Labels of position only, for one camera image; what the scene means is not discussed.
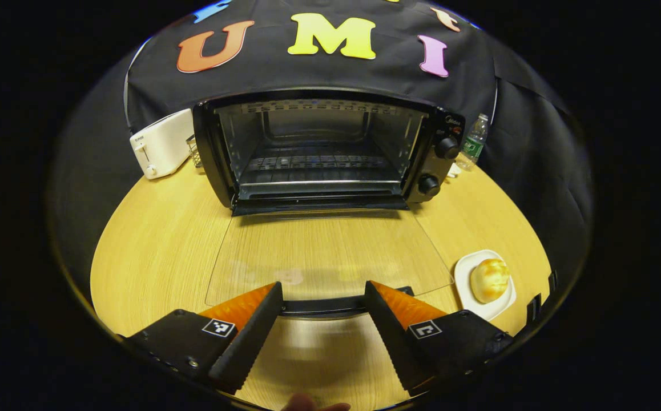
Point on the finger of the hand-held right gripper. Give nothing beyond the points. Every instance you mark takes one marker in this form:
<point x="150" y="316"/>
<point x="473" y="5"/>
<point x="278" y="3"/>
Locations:
<point x="534" y="309"/>
<point x="552" y="281"/>

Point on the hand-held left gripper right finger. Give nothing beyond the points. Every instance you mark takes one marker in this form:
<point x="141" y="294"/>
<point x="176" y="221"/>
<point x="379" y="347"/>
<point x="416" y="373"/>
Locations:
<point x="393" y="342"/>

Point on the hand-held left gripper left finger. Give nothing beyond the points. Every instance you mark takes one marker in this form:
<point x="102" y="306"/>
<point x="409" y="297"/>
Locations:
<point x="248" y="342"/>

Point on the round bread bun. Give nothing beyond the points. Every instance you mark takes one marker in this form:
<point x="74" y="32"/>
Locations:
<point x="489" y="281"/>

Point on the black electric oven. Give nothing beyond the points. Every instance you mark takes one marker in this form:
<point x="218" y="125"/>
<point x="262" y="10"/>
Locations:
<point x="330" y="200"/>

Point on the white plate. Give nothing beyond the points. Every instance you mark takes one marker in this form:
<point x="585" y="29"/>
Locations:
<point x="464" y="274"/>

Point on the clear plastic water bottle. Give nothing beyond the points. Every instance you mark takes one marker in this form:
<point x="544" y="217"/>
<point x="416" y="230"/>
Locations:
<point x="473" y="142"/>

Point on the white toaster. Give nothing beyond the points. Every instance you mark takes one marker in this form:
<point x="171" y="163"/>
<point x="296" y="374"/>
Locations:
<point x="162" y="145"/>

